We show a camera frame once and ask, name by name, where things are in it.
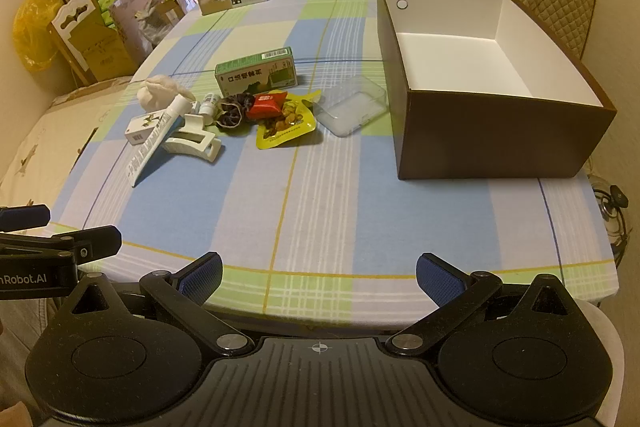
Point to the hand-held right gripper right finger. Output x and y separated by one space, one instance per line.
440 279

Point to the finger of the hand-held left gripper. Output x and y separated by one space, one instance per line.
95 242
25 217

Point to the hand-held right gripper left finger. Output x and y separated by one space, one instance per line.
202 279

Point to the white ointment tube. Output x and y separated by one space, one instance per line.
150 152

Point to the white ointment box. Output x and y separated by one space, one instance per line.
145 127

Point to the white hair claw clip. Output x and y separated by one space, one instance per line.
192 142

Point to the brown cardboard box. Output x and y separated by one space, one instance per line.
500 132

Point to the white sock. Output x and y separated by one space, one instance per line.
157 92

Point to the dark hair scrunchie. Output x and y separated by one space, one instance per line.
235 112

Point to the yellow snack packet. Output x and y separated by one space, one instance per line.
287 129

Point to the small white pill bottle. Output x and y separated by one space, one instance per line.
210 103

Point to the red candy packet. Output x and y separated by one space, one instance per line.
267 104

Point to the clear plastic case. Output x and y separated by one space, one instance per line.
350 107

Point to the green medicine box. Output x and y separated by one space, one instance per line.
250 74

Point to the plaid tablecloth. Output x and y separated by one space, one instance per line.
350 207

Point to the yellow plastic bag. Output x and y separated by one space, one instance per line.
32 27

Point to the grey paper bag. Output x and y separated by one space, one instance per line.
130 12

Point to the open cardboard box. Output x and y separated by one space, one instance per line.
167 9

